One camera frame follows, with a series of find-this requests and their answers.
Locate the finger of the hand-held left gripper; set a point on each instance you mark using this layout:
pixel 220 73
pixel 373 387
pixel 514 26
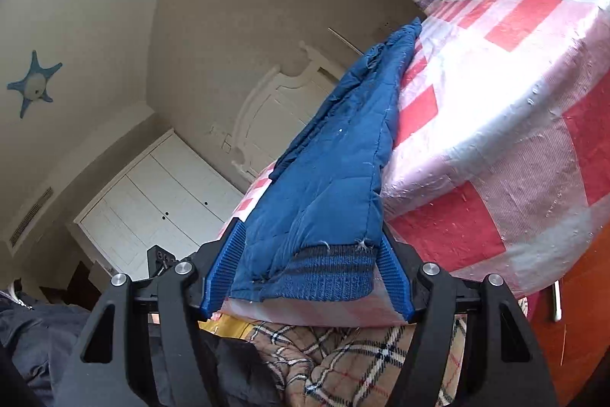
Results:
pixel 157 261

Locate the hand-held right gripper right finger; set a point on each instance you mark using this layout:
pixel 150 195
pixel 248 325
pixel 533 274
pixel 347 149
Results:
pixel 395 280

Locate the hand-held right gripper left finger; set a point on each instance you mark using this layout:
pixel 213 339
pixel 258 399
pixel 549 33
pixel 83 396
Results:
pixel 224 273

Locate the blue quilted jacket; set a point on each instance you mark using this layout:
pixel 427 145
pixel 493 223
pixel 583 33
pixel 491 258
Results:
pixel 324 197

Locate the white wardrobe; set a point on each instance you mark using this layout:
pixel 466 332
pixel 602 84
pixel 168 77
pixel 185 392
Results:
pixel 157 192

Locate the dark brown furniture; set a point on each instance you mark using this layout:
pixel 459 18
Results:
pixel 81 288

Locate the beige plaid blanket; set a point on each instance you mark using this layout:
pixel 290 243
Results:
pixel 343 364

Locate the air vent grille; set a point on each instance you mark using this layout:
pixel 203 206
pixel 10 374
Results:
pixel 31 216

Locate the person's dark clothing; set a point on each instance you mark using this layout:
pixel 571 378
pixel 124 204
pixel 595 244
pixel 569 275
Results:
pixel 38 340

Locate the white wooden headboard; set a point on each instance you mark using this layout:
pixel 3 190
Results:
pixel 281 111

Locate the blue star ceiling lamp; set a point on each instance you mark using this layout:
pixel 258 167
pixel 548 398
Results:
pixel 33 85

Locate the metal pole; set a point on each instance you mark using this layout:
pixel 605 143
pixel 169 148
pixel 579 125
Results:
pixel 345 41

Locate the orange wooden bed frame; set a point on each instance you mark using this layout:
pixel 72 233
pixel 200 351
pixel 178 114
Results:
pixel 572 330

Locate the wall socket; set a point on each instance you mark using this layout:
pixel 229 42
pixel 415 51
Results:
pixel 385 26

